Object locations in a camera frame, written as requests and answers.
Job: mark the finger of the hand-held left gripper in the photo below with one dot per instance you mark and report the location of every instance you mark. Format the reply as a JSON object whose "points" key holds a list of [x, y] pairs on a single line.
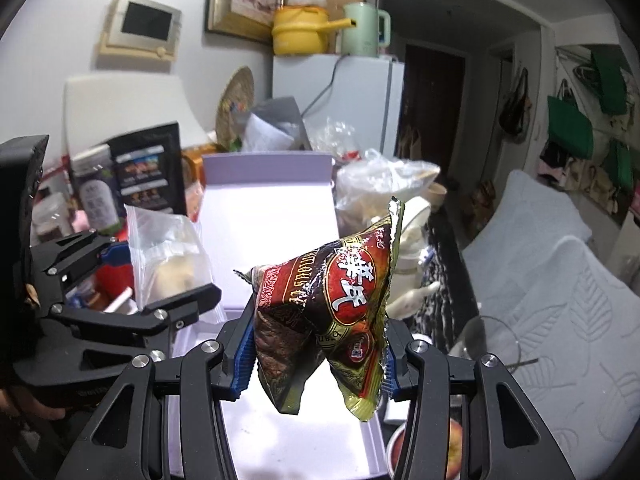
{"points": [[112, 254], [165, 310]]}

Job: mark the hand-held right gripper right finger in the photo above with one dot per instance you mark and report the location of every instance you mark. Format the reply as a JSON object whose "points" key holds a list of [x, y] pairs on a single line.
{"points": [[392, 367]]}

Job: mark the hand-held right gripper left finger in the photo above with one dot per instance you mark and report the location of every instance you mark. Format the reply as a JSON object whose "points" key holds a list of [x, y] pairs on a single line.
{"points": [[243, 360]]}

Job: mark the clear zip bag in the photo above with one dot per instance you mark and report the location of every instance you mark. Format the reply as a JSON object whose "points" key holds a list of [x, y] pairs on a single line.
{"points": [[170, 260]]}

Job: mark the brown snack packet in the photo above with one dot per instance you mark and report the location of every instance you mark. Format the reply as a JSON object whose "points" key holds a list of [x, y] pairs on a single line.
{"points": [[325, 300]]}

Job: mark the lavender box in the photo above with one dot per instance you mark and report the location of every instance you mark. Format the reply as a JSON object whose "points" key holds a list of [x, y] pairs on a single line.
{"points": [[270, 220]]}

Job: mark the person's left hand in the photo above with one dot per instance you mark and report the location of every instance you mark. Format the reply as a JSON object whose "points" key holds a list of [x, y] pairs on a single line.
{"points": [[30, 405]]}

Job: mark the red container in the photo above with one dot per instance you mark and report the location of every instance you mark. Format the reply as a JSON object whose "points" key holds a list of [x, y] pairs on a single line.
{"points": [[114, 285]]}

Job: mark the white label bottle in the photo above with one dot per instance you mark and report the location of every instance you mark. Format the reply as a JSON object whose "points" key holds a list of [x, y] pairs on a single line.
{"points": [[97, 200]]}

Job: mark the black printed pouch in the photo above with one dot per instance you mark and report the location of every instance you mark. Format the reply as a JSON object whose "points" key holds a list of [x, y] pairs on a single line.
{"points": [[150, 180]]}

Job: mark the glass bowl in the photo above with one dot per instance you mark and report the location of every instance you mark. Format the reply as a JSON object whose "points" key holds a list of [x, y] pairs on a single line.
{"points": [[475, 340]]}

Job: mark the red apple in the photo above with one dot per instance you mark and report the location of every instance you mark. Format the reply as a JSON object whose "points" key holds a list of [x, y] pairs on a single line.
{"points": [[455, 440]]}

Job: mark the white kettle-shaped bottle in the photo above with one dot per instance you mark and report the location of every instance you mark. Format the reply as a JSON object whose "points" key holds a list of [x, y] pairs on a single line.
{"points": [[415, 260]]}

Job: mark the golden tin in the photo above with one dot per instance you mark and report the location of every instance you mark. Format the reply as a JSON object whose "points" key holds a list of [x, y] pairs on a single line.
{"points": [[192, 167]]}

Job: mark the white curved panel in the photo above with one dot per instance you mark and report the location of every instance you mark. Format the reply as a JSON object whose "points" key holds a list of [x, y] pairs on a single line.
{"points": [[130, 100]]}

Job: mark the plastic bag of food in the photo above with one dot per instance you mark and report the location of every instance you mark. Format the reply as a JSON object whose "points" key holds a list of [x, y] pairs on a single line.
{"points": [[380, 175]]}

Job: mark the white printed paper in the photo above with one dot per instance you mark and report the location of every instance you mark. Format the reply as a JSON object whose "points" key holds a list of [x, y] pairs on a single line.
{"points": [[265, 135]]}

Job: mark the woven fan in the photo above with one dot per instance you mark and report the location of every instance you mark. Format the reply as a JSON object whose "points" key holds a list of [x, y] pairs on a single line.
{"points": [[237, 95]]}

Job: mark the grey mailer bag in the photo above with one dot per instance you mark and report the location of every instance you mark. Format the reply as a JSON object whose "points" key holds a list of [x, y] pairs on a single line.
{"points": [[282, 107]]}

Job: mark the crinkly clear bag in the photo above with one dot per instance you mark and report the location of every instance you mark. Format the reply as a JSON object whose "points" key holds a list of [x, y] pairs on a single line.
{"points": [[335, 137]]}

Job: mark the white fridge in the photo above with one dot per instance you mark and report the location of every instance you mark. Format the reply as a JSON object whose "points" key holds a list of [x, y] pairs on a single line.
{"points": [[360, 95]]}

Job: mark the dark wooden door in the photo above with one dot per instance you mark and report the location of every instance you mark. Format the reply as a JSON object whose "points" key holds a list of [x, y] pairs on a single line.
{"points": [[432, 90]]}

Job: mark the dark hanging bag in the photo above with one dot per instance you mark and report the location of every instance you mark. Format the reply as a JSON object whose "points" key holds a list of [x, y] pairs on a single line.
{"points": [[515, 107]]}

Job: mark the yellow pot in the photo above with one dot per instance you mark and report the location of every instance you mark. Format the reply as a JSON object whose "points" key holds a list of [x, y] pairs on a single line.
{"points": [[300, 30]]}

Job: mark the green tote bag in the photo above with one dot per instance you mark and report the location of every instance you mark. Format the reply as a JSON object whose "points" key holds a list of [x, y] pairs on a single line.
{"points": [[610, 80], [570, 130], [621, 165]]}

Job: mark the green kettle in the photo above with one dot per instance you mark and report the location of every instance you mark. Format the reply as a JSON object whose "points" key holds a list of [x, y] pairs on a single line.
{"points": [[360, 30]]}

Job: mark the wall intercom panel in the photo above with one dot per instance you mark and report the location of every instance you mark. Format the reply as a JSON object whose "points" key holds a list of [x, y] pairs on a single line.
{"points": [[145, 20]]}

